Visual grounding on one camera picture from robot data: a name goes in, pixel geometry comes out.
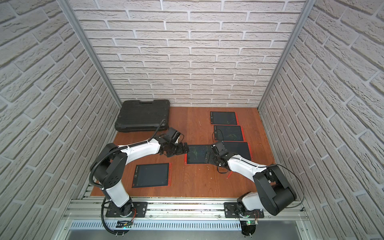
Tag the left aluminium corner post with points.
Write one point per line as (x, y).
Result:
(86, 43)

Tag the black plastic tool case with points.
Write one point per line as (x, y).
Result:
(141, 116)

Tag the white perforated cable duct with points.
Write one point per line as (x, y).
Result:
(164, 225)

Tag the right aluminium corner post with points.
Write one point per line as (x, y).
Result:
(307, 8)

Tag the red tablet with green scribbles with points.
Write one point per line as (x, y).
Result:
(228, 133)

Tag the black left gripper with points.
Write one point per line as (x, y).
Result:
(179, 149)

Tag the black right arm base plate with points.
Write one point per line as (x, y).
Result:
(236, 210)

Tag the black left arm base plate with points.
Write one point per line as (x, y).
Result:
(129, 210)

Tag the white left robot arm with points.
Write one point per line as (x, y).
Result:
(119, 193)

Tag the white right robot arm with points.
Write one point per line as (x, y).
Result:
(274, 192)

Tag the aluminium corner post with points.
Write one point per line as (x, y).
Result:
(307, 8)
(86, 43)

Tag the aluminium front rail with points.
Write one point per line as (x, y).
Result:
(178, 209)

